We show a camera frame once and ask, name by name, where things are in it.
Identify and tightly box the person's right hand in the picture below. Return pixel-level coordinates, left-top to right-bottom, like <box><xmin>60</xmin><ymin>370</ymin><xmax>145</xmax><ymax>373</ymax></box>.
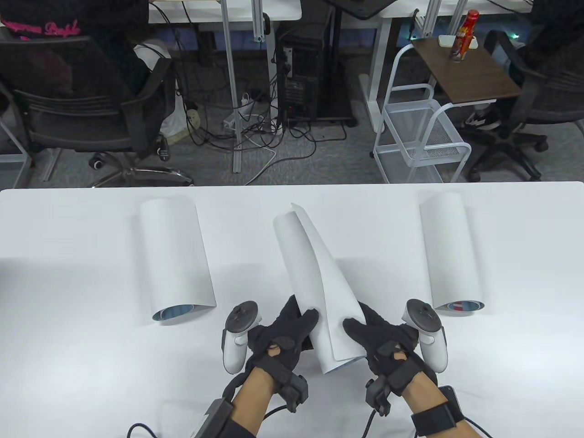
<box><xmin>342</xmin><ymin>301</ymin><xmax>427</xmax><ymax>379</ymax></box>

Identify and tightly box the person's left hand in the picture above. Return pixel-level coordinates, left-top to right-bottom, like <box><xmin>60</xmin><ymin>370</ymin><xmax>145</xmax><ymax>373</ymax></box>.
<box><xmin>248</xmin><ymin>295</ymin><xmax>320</xmax><ymax>380</ymax></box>

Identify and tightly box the white and black controller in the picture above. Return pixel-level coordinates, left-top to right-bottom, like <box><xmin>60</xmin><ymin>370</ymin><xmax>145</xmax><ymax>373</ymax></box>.
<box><xmin>401</xmin><ymin>299</ymin><xmax>450</xmax><ymax>371</ymax></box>
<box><xmin>222</xmin><ymin>301</ymin><xmax>261</xmax><ymax>375</ymax></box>

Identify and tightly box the blue striped mouse pad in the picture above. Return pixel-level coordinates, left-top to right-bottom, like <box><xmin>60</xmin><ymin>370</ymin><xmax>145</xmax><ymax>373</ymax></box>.
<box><xmin>273</xmin><ymin>203</ymin><xmax>367</xmax><ymax>375</ymax></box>
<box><xmin>419</xmin><ymin>192</ymin><xmax>485</xmax><ymax>316</ymax></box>

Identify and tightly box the paper sheet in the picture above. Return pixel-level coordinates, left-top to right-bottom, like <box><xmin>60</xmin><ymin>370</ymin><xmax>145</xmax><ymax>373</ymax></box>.
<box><xmin>138</xmin><ymin>195</ymin><xmax>216</xmax><ymax>325</ymax></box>

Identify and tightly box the person's right forearm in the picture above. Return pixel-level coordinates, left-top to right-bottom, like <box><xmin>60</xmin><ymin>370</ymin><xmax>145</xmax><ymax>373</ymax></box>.
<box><xmin>401</xmin><ymin>370</ymin><xmax>475</xmax><ymax>438</ymax></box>

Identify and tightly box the black glove sensor module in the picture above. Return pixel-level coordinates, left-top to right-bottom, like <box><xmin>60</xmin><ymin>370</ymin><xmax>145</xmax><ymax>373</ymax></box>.
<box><xmin>365</xmin><ymin>376</ymin><xmax>394</xmax><ymax>417</ymax></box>
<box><xmin>274</xmin><ymin>360</ymin><xmax>309</xmax><ymax>413</ymax></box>

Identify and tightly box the white power strip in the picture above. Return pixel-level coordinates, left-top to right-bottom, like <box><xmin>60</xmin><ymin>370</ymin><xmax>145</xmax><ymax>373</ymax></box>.
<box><xmin>223</xmin><ymin>94</ymin><xmax>256</xmax><ymax>130</ymax></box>

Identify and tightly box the black computer tower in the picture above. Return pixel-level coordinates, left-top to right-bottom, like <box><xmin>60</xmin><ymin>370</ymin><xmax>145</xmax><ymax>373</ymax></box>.
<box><xmin>276</xmin><ymin>23</ymin><xmax>331</xmax><ymax>121</ymax></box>

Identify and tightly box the white desk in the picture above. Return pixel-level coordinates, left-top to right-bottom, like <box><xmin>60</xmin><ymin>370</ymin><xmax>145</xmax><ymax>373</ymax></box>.
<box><xmin>148</xmin><ymin>0</ymin><xmax>302</xmax><ymax>24</ymax></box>
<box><xmin>358</xmin><ymin>0</ymin><xmax>537</xmax><ymax>133</ymax></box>

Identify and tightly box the brown wooden side table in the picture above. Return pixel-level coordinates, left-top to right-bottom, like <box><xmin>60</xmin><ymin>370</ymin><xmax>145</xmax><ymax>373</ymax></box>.
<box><xmin>413</xmin><ymin>36</ymin><xmax>524</xmax><ymax>106</ymax></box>

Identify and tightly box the black mesh office chair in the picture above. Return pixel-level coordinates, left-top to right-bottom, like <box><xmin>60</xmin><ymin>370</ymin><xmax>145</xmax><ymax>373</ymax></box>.
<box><xmin>0</xmin><ymin>34</ymin><xmax>194</xmax><ymax>188</ymax></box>
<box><xmin>465</xmin><ymin>30</ymin><xmax>584</xmax><ymax>182</ymax></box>

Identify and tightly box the red bottle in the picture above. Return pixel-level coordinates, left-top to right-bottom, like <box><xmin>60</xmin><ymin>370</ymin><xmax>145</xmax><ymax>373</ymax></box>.
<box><xmin>449</xmin><ymin>10</ymin><xmax>480</xmax><ymax>62</ymax></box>

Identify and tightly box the grey metal desk leg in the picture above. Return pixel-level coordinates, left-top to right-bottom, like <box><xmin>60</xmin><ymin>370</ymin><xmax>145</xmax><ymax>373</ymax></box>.
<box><xmin>0</xmin><ymin>112</ymin><xmax>32</xmax><ymax>188</ymax></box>

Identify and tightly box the black wrist camera with strap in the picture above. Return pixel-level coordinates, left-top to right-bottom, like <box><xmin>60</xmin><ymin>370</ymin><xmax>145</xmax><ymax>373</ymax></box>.
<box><xmin>411</xmin><ymin>386</ymin><xmax>466</xmax><ymax>434</ymax></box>
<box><xmin>194</xmin><ymin>398</ymin><xmax>235</xmax><ymax>438</ymax></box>

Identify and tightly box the black camera cable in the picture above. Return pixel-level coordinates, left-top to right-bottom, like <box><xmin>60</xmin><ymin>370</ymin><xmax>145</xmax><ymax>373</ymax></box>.
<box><xmin>461</xmin><ymin>416</ymin><xmax>492</xmax><ymax>438</ymax></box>
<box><xmin>127</xmin><ymin>422</ymin><xmax>160</xmax><ymax>438</ymax></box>

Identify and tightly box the tangle of floor cables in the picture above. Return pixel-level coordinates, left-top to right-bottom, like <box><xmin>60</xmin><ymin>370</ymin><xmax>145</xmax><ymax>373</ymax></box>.
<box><xmin>176</xmin><ymin>82</ymin><xmax>347</xmax><ymax>185</ymax></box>

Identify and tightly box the white wire cart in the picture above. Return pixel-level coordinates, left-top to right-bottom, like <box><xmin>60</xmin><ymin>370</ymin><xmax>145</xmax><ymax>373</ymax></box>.
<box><xmin>372</xmin><ymin>43</ymin><xmax>473</xmax><ymax>183</ymax></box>

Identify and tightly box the aluminium frame post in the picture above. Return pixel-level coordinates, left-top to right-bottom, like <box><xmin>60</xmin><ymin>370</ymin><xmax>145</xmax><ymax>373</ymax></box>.
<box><xmin>221</xmin><ymin>0</ymin><xmax>245</xmax><ymax>174</ymax></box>
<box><xmin>422</xmin><ymin>0</ymin><xmax>452</xmax><ymax>38</ymax></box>
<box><xmin>252</xmin><ymin>0</ymin><xmax>273</xmax><ymax>42</ymax></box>

